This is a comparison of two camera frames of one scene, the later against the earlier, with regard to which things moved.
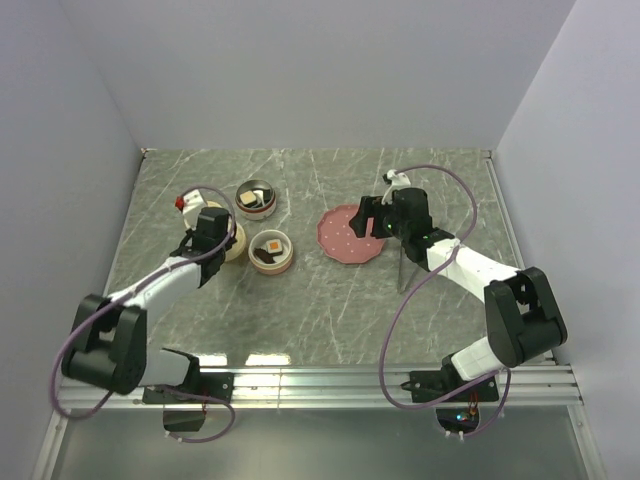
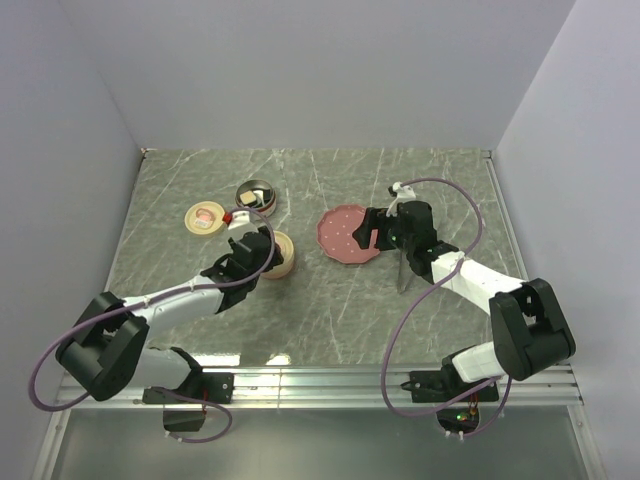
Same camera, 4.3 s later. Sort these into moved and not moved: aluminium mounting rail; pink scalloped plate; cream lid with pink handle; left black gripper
Moved: cream lid with pink handle; left black gripper
Not moved: pink scalloped plate; aluminium mounting rail
